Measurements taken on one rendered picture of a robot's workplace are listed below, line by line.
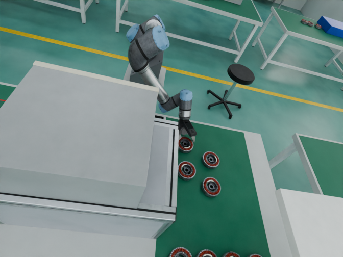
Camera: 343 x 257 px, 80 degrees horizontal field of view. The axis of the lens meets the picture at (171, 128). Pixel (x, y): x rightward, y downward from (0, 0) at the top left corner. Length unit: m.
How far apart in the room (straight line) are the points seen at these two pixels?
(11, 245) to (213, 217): 0.92
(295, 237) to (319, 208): 0.18
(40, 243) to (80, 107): 0.66
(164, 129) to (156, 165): 0.19
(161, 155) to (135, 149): 0.26
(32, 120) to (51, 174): 0.18
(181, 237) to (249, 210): 0.45
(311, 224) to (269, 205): 0.55
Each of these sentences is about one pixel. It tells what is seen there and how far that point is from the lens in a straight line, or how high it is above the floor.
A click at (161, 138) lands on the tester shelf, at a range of 0.89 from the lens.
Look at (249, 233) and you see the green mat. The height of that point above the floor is 0.75.
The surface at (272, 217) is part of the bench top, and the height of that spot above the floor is 0.75.
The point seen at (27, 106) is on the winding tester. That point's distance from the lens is 0.72.
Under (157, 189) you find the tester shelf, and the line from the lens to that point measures 0.78.
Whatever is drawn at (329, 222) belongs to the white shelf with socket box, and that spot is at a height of 1.20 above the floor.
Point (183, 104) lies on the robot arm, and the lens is 1.21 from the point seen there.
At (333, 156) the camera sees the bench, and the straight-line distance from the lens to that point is 2.12.
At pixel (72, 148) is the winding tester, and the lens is 0.61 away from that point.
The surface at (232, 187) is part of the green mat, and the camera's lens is 1.36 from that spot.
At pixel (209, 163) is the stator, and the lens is 1.31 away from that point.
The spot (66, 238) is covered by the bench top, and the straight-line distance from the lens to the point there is 1.12.
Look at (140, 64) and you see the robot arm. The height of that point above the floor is 1.16.
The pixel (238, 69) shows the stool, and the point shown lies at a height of 0.56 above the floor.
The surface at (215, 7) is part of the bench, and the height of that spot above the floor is 0.75.
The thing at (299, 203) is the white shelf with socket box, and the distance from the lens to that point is 0.94.
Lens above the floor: 1.84
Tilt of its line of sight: 50 degrees down
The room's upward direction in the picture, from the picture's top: 22 degrees clockwise
